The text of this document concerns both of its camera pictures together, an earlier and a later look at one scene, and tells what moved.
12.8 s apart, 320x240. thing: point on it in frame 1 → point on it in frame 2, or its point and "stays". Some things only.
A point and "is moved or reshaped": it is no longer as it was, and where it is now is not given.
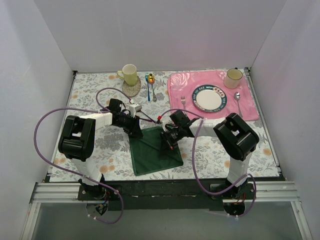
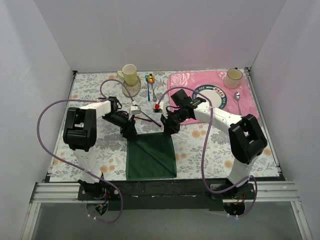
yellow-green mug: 130,74 stays
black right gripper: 167,139 → 169,122
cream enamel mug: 231,79 stays
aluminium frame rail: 265,191 stays
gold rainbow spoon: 151,79 stays
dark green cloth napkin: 151,152 is moved or reshaped
